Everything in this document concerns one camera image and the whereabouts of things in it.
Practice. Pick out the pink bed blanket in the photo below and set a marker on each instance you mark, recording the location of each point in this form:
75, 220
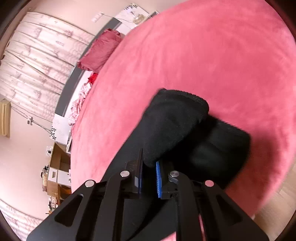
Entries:
239, 56

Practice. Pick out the glass jar on nightstand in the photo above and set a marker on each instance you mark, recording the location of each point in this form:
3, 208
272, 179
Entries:
139, 18

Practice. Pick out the dark red ruffled pillow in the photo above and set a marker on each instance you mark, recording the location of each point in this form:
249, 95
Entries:
99, 52

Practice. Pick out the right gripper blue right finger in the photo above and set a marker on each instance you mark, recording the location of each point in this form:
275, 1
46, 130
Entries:
167, 181

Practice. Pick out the white drawer cabinet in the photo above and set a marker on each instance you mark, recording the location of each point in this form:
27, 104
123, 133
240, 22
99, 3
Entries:
59, 176

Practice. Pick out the red small cloth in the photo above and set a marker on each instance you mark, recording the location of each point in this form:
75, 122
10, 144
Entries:
92, 78

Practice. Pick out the pink patterned window curtain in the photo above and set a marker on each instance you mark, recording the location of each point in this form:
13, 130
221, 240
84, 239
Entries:
38, 60

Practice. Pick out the white wall socket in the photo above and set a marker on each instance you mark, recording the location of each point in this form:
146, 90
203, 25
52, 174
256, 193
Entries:
97, 17

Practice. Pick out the wooden desk with shelves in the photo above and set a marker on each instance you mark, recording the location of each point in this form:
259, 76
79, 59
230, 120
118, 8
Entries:
57, 193

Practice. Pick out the white floral nightstand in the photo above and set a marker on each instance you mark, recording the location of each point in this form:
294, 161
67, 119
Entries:
61, 132
126, 17

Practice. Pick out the white floral right nightstand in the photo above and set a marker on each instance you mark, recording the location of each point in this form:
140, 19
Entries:
126, 17

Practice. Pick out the black pants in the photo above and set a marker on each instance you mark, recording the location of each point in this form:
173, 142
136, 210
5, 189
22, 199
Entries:
176, 130

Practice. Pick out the pink floral crumpled cloth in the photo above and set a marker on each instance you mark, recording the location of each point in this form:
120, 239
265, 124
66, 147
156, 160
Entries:
77, 104

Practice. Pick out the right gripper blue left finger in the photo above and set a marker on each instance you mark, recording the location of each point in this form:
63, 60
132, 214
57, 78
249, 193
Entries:
134, 180

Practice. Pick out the grey bed headboard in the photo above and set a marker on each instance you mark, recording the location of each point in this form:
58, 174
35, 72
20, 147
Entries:
76, 74

